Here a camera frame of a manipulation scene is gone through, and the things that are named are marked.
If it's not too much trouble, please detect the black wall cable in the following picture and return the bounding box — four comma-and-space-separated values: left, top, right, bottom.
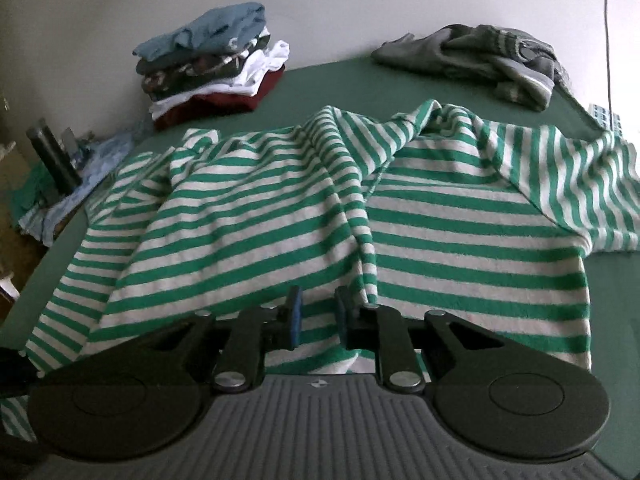
600, 0, 618, 133

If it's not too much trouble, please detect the grey striped garment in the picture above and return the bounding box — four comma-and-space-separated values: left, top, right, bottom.
371, 24, 571, 112

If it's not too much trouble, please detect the dark red folded garment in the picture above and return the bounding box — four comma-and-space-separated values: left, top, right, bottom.
152, 67, 286, 133

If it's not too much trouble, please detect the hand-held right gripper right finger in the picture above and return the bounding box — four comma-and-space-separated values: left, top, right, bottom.
334, 286, 503, 395

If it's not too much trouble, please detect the dark floral folded garment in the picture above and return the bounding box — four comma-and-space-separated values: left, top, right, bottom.
136, 35, 271, 101

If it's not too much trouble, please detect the green white striped shirt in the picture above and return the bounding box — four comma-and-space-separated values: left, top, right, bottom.
0, 100, 640, 443

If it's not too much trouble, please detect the white folded garment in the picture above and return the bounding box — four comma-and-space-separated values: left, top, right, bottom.
149, 40, 291, 121

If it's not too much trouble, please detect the green bed sheet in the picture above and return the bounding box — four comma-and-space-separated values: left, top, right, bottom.
0, 57, 640, 480

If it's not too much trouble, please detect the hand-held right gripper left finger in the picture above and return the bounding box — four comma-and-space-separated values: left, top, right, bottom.
147, 285, 305, 395

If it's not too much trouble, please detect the black cylindrical object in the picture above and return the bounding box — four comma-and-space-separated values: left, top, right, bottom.
26, 117, 83, 196

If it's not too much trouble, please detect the small green cloth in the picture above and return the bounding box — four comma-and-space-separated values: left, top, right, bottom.
10, 165, 53, 216

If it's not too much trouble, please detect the blue checked cloth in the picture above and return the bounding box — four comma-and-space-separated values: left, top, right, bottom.
587, 102, 625, 136

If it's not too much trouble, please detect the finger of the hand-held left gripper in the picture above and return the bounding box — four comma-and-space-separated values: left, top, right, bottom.
0, 346, 41, 397

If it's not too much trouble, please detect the light blue cloth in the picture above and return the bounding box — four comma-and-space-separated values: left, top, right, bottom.
17, 130, 138, 248

